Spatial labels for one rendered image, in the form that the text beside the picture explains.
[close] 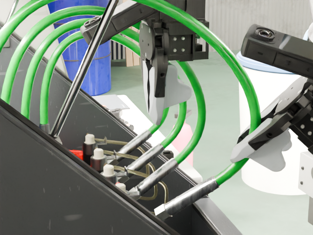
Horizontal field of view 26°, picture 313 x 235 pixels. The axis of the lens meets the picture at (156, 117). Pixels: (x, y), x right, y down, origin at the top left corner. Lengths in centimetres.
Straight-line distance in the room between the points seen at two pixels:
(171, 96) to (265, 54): 20
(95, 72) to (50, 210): 519
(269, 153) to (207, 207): 53
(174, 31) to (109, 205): 36
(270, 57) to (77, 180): 30
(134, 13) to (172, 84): 11
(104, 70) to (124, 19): 496
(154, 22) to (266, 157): 24
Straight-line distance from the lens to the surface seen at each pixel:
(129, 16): 91
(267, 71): 365
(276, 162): 86
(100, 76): 583
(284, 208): 371
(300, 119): 81
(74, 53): 570
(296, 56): 79
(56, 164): 60
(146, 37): 94
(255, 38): 80
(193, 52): 93
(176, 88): 95
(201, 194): 90
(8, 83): 101
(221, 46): 85
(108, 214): 62
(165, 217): 92
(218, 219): 132
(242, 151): 86
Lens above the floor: 151
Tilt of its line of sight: 17 degrees down
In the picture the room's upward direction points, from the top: straight up
